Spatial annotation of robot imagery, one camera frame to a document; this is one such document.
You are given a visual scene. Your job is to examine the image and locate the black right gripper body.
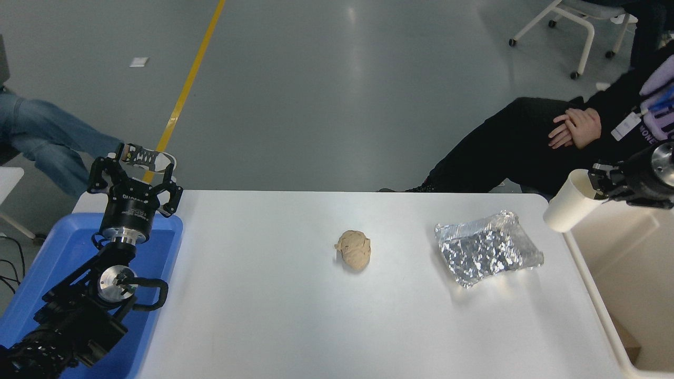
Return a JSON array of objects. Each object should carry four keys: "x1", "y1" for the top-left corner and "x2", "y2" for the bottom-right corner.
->
[{"x1": 619, "y1": 150, "x2": 657, "y2": 207}]

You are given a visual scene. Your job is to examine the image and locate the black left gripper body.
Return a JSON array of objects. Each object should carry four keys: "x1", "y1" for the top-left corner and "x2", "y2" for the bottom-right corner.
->
[{"x1": 100, "y1": 178, "x2": 162, "y2": 236}]

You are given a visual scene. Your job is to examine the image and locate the white paper cup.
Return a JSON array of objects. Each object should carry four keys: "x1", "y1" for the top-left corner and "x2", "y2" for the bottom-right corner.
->
[{"x1": 543, "y1": 168, "x2": 607, "y2": 233}]

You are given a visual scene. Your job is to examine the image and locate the person's hand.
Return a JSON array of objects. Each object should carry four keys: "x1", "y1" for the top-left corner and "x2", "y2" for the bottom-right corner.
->
[
  {"x1": 552, "y1": 108, "x2": 602, "y2": 149},
  {"x1": 548, "y1": 128, "x2": 576, "y2": 149}
]

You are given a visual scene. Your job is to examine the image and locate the white ID badge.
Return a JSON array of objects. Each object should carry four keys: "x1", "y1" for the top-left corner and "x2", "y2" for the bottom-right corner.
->
[{"x1": 611, "y1": 112, "x2": 642, "y2": 142}]

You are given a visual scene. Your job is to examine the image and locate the large pale plastic bin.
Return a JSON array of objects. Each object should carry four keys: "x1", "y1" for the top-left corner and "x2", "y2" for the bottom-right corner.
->
[{"x1": 562, "y1": 196, "x2": 674, "y2": 379}]

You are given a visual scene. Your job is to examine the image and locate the person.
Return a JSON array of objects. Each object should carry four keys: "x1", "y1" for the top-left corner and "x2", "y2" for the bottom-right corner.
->
[
  {"x1": 378, "y1": 39, "x2": 674, "y2": 196},
  {"x1": 0, "y1": 87, "x2": 177, "y2": 200}
]

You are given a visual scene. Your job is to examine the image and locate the blue plastic tray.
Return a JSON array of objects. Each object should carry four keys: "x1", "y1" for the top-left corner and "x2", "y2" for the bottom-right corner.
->
[{"x1": 0, "y1": 212, "x2": 184, "y2": 379}]

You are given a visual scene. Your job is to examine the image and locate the white stand with caster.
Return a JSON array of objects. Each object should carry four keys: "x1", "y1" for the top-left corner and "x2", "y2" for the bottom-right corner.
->
[{"x1": 0, "y1": 168, "x2": 47, "y2": 246}]

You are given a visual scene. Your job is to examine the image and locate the crumpled silver foil tray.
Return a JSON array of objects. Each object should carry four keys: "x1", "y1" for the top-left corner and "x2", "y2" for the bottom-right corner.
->
[{"x1": 434, "y1": 210, "x2": 544, "y2": 289}]

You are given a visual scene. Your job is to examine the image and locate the white wheeled chair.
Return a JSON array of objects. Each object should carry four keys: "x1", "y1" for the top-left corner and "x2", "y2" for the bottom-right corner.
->
[{"x1": 508, "y1": 0, "x2": 639, "y2": 81}]

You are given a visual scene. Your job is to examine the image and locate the crumpled tan paper ball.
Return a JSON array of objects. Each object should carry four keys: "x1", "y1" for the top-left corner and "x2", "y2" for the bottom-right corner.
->
[{"x1": 334, "y1": 230, "x2": 371, "y2": 271}]

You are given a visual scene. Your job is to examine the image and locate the black cables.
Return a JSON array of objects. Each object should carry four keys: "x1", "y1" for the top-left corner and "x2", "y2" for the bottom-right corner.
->
[{"x1": 0, "y1": 234, "x2": 25, "y2": 295}]

